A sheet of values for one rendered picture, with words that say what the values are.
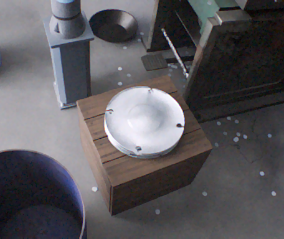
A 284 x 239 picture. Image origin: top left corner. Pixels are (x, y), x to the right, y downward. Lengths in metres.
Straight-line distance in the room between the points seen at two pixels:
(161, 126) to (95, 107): 0.26
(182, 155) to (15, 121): 0.88
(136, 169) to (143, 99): 0.27
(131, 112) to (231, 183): 0.65
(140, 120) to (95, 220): 0.50
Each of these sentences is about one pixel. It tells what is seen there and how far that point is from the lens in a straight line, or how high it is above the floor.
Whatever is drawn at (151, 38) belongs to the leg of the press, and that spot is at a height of 0.10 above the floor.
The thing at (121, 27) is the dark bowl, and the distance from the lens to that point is 2.10.
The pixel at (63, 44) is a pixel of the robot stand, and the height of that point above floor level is 0.45.
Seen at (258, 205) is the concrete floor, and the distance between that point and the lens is 1.61.
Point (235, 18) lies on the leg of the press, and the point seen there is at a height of 0.64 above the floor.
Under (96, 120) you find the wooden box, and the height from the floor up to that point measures 0.35.
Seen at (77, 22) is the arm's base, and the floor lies 0.51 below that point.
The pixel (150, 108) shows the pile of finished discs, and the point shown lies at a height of 0.39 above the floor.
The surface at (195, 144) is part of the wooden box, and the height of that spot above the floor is 0.35.
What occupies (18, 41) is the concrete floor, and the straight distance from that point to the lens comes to 2.06.
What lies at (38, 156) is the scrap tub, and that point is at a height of 0.46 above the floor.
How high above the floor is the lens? 1.37
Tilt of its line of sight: 56 degrees down
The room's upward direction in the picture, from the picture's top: 11 degrees clockwise
